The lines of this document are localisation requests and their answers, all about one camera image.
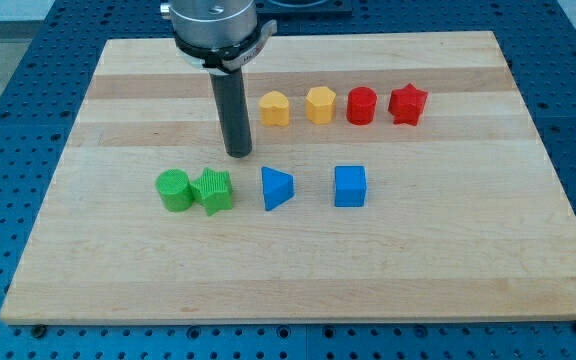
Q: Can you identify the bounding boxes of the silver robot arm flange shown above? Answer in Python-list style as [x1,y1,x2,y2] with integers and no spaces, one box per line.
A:
[160,0,277,76]

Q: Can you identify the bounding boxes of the blue cube block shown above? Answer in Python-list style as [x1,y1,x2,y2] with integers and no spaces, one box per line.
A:
[334,166,367,207]

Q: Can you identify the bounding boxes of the blue triangle block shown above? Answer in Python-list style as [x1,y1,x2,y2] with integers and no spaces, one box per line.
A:
[261,167,294,211]

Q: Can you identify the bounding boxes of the green star block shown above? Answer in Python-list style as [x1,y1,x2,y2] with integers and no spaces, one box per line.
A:
[190,167,233,216]

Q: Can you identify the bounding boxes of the yellow heart block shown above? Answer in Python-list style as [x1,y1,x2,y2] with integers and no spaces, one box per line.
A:
[258,91,290,126]

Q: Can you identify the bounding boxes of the yellow hexagon block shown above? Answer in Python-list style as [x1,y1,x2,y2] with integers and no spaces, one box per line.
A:
[305,86,336,125]

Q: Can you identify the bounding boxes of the light wooden board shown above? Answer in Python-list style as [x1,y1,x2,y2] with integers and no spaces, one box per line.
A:
[0,31,576,325]

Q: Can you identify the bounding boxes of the red cylinder block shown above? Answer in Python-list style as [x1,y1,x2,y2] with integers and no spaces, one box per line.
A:
[346,87,378,126]

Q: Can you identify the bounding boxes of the dark grey pointer rod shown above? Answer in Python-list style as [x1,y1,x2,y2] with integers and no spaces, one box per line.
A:
[210,69,252,158]

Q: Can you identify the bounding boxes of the green cylinder block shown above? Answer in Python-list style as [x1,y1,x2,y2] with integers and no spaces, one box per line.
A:
[155,169,194,212]

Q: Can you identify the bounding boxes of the red star block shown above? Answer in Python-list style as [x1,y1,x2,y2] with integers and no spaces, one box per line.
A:
[388,83,428,126]

